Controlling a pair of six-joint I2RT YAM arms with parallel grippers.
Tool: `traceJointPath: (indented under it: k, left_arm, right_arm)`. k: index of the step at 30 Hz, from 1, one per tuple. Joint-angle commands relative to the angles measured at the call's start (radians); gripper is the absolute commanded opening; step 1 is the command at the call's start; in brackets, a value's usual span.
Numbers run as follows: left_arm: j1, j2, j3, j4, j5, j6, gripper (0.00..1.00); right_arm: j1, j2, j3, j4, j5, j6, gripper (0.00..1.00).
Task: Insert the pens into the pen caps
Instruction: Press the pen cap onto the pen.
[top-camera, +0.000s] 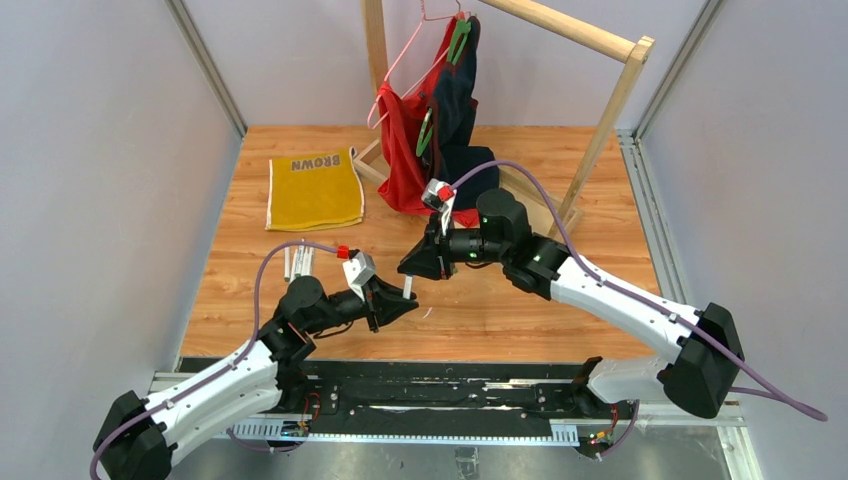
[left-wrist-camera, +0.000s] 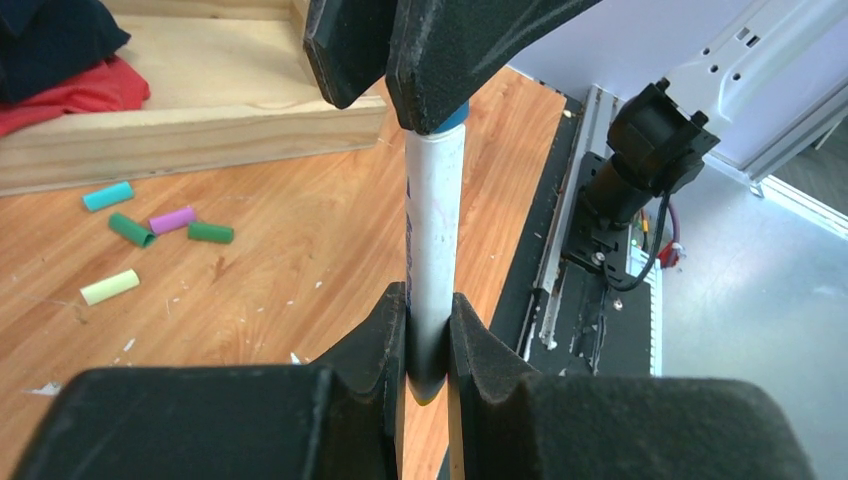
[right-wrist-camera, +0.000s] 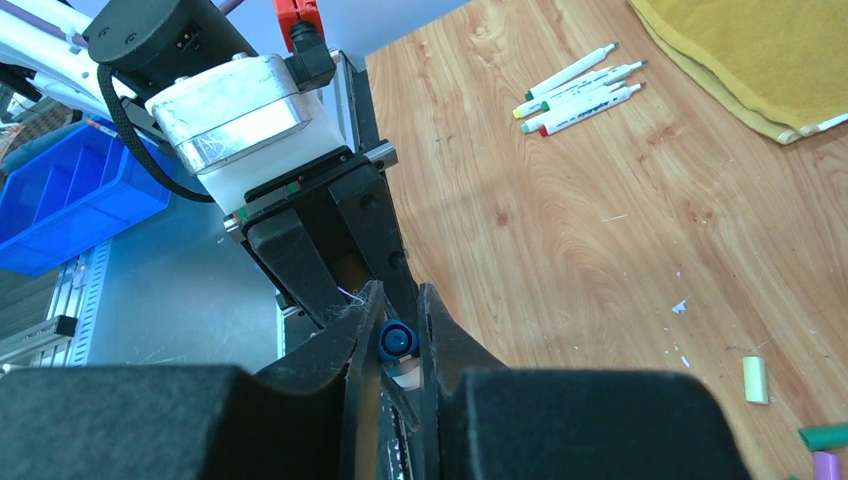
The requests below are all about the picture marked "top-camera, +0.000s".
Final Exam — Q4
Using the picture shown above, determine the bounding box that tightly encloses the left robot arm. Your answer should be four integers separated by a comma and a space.
89, 276, 419, 479

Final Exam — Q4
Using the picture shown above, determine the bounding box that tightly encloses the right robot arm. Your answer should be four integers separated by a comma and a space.
398, 188, 744, 419

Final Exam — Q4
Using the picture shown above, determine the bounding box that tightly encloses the white pen on table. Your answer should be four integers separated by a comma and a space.
283, 247, 291, 283

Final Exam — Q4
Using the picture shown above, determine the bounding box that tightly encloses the yellow folded towel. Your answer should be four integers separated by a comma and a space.
265, 147, 365, 232

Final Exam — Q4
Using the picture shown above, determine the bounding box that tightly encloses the wooden clothes rack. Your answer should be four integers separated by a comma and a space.
341, 1, 659, 197

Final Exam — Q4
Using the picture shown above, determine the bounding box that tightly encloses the red garment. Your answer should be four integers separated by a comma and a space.
378, 15, 470, 216

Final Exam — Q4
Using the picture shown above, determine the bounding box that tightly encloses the dark navy garment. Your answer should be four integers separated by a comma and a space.
419, 16, 494, 184

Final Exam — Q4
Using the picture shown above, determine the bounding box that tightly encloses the green hanger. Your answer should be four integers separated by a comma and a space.
415, 18, 471, 157

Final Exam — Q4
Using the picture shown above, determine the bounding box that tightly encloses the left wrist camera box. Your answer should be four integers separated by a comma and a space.
342, 251, 376, 290

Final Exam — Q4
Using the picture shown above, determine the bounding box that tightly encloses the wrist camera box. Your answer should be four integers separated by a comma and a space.
342, 251, 376, 290
421, 178, 455, 213

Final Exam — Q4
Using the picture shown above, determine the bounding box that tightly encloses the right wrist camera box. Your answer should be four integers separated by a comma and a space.
421, 178, 455, 213

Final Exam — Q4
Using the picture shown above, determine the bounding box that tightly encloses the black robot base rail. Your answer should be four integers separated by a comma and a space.
231, 359, 637, 451

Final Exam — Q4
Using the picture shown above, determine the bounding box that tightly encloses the pink wire hanger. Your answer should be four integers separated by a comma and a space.
361, 1, 463, 130

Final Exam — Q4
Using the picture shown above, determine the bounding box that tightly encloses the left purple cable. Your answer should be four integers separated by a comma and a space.
89, 241, 351, 480

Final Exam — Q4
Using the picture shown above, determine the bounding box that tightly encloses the purple cable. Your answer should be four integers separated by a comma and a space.
438, 160, 829, 423
89, 241, 351, 480

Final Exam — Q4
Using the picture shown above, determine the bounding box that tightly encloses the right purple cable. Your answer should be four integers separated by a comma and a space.
438, 160, 829, 423

